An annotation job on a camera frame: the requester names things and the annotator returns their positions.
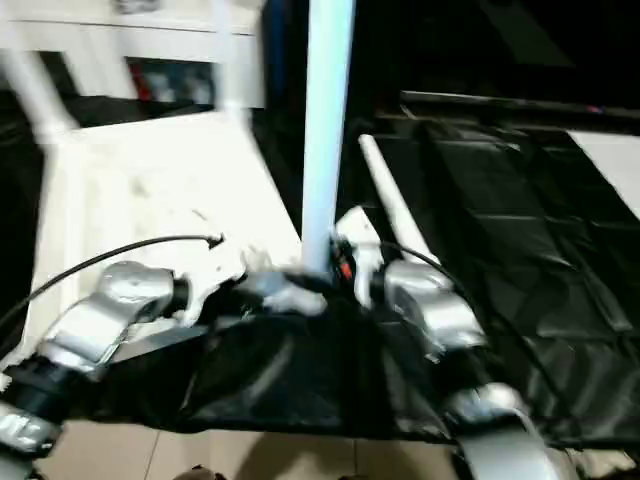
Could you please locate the white plastic table leg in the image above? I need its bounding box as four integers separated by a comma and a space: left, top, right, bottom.
0, 45, 81, 141
210, 0, 253, 116
300, 0, 357, 276
358, 133, 441, 266

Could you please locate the white plastic table top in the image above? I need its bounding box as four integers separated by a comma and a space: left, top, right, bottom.
20, 108, 331, 351

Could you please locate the grey left robot foot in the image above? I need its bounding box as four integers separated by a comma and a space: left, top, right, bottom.
185, 465, 226, 480

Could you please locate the black plastic mat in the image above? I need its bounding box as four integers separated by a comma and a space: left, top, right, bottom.
0, 90, 640, 446

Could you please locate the white cabinet with glass doors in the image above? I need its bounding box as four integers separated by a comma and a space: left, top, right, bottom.
0, 0, 269, 109

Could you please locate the large black screen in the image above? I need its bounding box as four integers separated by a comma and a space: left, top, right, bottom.
350, 0, 640, 113

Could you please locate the flat white board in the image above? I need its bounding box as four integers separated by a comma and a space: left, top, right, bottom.
568, 130, 640, 221

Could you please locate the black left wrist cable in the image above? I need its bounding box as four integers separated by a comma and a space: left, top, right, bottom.
0, 235, 226, 331

